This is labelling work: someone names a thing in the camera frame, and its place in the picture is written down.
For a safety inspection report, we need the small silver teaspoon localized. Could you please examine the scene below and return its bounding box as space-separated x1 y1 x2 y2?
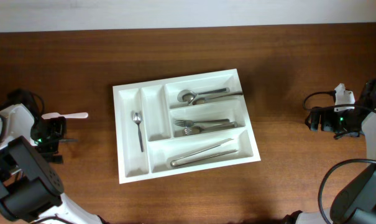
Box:
132 112 144 152
59 139 78 142

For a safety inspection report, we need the pink plastic knife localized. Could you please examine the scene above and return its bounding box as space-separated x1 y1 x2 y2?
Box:
41 112 89 119

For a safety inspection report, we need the large silver spoon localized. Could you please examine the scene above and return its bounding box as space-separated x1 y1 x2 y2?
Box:
177 87 230 104
192 91 243 105

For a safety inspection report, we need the silver fork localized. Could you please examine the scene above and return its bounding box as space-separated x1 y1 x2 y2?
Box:
173 119 230 128
181 121 238 136

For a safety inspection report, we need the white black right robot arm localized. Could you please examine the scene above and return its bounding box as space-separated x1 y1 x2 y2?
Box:
281 79 376 224

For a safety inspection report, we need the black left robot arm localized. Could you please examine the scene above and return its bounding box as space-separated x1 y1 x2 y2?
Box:
0 89 105 224

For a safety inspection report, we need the white plastic cutlery tray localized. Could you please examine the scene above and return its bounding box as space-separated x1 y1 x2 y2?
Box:
112 69 260 184

